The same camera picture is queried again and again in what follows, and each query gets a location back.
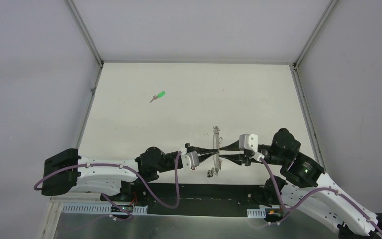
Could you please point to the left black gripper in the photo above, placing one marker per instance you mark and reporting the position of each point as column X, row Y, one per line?
column 189, row 149

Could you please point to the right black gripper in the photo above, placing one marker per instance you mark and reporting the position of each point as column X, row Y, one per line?
column 238, row 159

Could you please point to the large wire keyring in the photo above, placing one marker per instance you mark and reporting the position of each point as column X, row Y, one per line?
column 216, row 145

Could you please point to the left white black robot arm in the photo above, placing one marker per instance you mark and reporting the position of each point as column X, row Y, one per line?
column 67, row 171

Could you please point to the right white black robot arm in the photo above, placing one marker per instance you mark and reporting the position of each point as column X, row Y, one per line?
column 300, row 183

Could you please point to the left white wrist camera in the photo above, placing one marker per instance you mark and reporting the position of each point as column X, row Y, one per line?
column 190, row 160

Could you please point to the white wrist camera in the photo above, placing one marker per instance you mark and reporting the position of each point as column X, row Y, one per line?
column 248, row 142
column 190, row 160

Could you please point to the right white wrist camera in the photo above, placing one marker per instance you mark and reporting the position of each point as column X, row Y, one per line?
column 248, row 142

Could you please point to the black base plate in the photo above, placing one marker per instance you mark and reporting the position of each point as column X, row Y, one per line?
column 214, row 200

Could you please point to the right white cable duct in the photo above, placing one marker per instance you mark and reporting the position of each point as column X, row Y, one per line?
column 256, row 213

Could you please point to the white cable duct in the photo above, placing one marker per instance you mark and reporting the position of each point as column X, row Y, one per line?
column 90, row 208
column 256, row 213

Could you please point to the left white cable duct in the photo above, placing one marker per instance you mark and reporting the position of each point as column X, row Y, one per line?
column 90, row 208

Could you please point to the left aluminium frame post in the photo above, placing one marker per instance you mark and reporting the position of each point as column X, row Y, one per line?
column 92, row 76

